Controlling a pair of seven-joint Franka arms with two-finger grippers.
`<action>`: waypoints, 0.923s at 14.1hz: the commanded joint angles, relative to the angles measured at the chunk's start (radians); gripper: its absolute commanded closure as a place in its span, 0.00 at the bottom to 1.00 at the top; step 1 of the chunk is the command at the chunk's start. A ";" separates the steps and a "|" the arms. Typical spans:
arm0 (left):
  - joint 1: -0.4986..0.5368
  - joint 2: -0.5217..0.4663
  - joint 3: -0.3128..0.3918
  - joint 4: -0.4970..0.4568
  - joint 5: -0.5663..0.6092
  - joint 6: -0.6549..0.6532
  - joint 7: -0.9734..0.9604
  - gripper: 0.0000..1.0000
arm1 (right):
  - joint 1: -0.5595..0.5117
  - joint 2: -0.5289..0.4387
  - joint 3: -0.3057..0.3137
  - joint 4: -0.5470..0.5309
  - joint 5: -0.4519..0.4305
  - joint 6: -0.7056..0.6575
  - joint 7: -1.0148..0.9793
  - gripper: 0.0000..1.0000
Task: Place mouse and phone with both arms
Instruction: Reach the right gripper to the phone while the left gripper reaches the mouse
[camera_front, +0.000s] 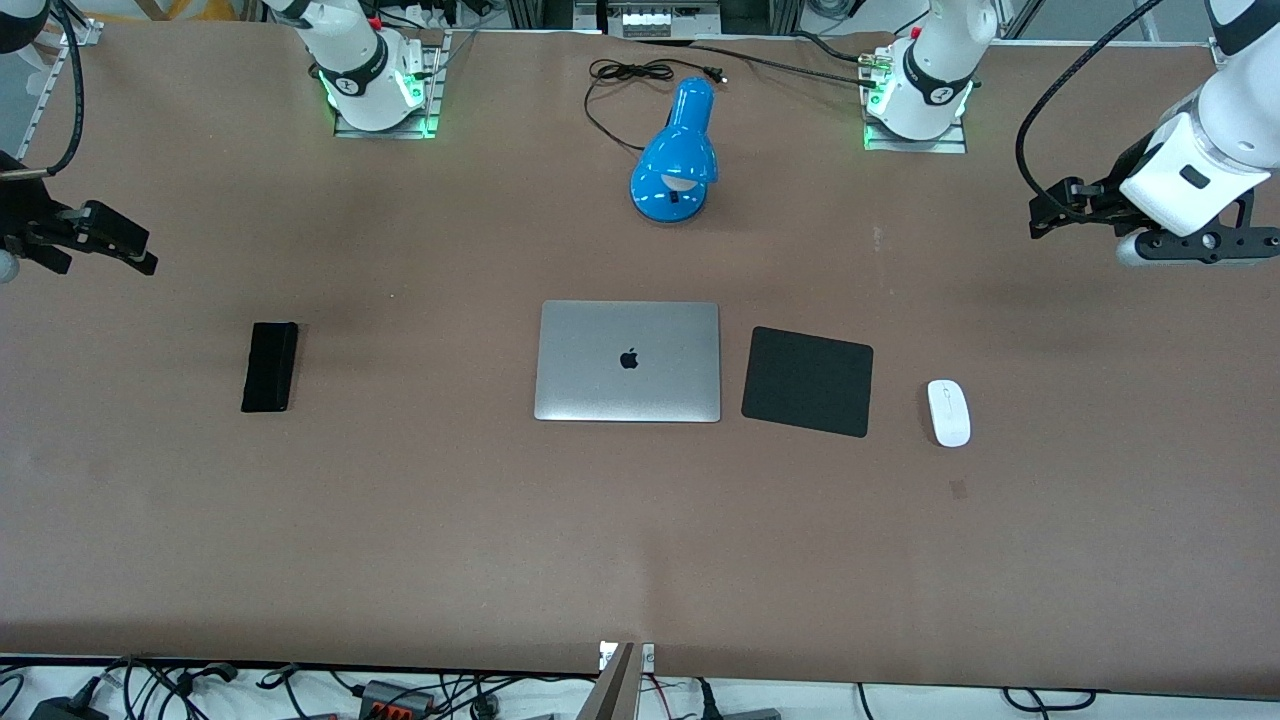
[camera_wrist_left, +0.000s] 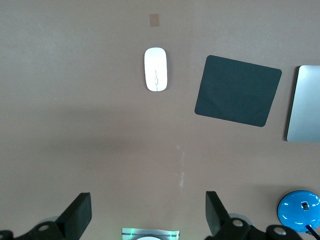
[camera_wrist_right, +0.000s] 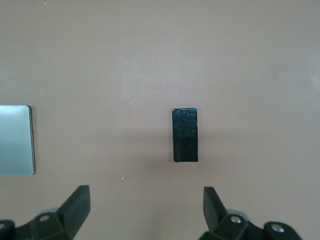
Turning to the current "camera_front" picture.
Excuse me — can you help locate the white computer mouse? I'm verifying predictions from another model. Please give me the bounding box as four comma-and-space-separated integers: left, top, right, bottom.
925, 377, 973, 449

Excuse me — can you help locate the black phone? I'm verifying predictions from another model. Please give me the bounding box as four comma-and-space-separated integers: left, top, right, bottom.
239, 320, 300, 414

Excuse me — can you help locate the black mouse pad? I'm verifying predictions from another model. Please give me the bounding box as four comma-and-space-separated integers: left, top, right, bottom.
740, 325, 876, 440

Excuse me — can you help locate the blue desk lamp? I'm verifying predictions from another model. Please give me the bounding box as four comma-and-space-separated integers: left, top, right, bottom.
629, 76, 720, 225

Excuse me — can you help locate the grey power strip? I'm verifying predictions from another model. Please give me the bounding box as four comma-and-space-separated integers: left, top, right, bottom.
603, 0, 723, 40

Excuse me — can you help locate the silver closed laptop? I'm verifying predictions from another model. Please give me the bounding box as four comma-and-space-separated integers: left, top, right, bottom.
533, 299, 723, 425

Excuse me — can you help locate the black power adapter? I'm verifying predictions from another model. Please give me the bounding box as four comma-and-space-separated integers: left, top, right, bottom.
28, 694, 109, 720

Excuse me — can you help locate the grey box with orange connectors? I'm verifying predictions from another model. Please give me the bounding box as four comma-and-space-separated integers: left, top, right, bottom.
358, 679, 439, 720

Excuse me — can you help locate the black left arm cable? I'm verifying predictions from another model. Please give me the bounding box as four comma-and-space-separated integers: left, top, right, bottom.
1015, 0, 1167, 223

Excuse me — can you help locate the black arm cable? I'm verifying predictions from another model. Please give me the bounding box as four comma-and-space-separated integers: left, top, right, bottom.
1015, 0, 1167, 223
28, 0, 85, 179

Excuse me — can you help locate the aluminium frame rail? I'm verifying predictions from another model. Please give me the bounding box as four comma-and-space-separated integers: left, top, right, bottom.
14, 18, 104, 163

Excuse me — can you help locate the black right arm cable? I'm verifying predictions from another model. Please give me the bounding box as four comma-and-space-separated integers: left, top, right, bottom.
28, 0, 85, 179

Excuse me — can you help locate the black base cable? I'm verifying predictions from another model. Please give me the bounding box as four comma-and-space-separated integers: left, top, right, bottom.
640, 30, 883, 79

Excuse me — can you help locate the black lamp power cord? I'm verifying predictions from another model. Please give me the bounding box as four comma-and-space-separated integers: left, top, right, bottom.
584, 58, 729, 154

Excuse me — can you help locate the black floor cable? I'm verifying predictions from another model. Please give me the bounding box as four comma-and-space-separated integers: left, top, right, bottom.
100, 654, 243, 720
1003, 686, 1099, 713

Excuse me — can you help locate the white post bracket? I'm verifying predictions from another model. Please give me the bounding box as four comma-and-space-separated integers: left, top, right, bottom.
597, 640, 657, 672

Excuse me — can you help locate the grey brown post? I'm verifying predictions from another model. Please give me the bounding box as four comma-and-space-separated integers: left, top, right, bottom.
574, 642, 641, 720

